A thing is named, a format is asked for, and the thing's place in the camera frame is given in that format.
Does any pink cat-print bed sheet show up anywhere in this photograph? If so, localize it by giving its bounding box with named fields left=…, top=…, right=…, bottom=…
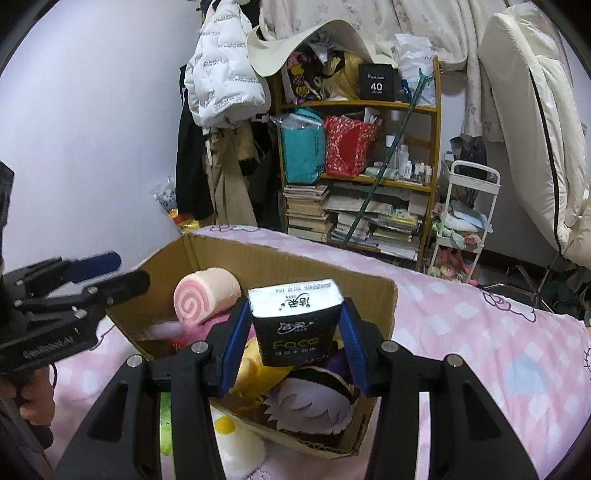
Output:
left=51, top=224, right=591, bottom=480

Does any floral curtain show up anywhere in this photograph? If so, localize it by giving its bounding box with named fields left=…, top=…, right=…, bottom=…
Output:
left=259, top=0, right=509, bottom=144

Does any cream folded mattress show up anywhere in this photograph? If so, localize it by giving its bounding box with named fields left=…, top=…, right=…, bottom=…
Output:
left=478, top=2, right=591, bottom=268

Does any black box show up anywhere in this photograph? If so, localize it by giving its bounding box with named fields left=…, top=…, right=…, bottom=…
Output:
left=358, top=63, right=395, bottom=102

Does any black patterned bag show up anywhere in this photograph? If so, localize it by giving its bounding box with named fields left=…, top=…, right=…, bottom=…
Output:
left=284, top=41, right=328, bottom=104

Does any beige coat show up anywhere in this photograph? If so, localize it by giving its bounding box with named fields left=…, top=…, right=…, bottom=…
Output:
left=203, top=124, right=259, bottom=227

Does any stack of books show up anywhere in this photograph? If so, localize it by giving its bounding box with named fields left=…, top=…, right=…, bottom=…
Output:
left=323, top=182, right=428, bottom=261
left=283, top=184, right=335, bottom=243

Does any red patterned bag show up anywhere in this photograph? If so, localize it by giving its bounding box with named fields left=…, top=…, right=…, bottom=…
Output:
left=323, top=115, right=382, bottom=178

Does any white plastic bag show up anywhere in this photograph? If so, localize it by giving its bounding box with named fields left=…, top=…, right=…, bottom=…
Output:
left=394, top=33, right=437, bottom=104

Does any yellow bag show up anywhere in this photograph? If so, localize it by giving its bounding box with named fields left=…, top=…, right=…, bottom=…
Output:
left=323, top=51, right=365, bottom=100

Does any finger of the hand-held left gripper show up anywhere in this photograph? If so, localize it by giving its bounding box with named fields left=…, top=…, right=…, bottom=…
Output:
left=76, top=270, right=151, bottom=319
left=62, top=251, right=122, bottom=283

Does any curled cream sheet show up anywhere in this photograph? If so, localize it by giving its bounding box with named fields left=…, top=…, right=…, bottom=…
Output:
left=247, top=19, right=377, bottom=77

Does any purple-haired plush doll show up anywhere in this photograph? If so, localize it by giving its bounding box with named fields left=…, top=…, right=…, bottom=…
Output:
left=265, top=348, right=370, bottom=437

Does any black tissue pack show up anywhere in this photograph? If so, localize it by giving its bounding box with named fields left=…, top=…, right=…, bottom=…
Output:
left=248, top=278, right=345, bottom=367

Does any green soft toy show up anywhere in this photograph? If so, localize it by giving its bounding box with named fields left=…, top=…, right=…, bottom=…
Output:
left=159, top=392, right=174, bottom=457

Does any teal bag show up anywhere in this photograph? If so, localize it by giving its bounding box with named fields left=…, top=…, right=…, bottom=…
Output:
left=277, top=108, right=326, bottom=185

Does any row of small bottles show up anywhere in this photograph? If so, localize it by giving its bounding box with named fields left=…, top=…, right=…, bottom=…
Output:
left=383, top=134, right=435, bottom=181

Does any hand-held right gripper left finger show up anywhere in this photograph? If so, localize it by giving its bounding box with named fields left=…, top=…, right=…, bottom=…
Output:
left=55, top=298, right=252, bottom=480

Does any white trolley cart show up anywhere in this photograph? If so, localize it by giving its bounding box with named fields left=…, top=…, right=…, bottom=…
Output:
left=427, top=159, right=502, bottom=284

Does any white puffer jacket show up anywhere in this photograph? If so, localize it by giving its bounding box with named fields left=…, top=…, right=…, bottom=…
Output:
left=185, top=0, right=272, bottom=127

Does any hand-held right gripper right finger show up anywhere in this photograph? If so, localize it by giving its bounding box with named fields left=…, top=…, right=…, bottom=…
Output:
left=339, top=298, right=539, bottom=480

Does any plastic bag of toys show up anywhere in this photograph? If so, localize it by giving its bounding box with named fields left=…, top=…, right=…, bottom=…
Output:
left=150, top=178, right=204, bottom=232

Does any dark cloth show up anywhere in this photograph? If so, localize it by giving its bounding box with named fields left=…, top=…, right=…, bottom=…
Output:
left=450, top=136, right=488, bottom=178

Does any printed cardboard box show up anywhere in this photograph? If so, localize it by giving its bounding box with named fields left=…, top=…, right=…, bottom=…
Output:
left=105, top=233, right=399, bottom=460

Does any pink swirl roll plush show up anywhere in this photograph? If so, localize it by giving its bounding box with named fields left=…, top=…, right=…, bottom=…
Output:
left=173, top=267, right=242, bottom=326

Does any yellow plush toy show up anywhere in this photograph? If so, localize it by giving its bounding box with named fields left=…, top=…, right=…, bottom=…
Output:
left=228, top=339, right=345, bottom=409

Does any black coat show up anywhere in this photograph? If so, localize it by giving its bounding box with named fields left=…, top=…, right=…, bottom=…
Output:
left=175, top=65, right=215, bottom=222

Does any white plush with yellow flower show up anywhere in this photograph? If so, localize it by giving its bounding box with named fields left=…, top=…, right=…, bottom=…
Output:
left=210, top=406, right=269, bottom=478

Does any wooden shelf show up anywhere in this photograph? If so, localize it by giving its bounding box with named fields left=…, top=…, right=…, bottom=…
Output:
left=270, top=55, right=441, bottom=273

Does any person's left hand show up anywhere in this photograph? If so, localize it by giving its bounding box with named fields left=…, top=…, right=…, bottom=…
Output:
left=0, top=364, right=56, bottom=428

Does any green pole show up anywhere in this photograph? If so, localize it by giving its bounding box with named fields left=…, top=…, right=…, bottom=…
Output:
left=344, top=65, right=437, bottom=243

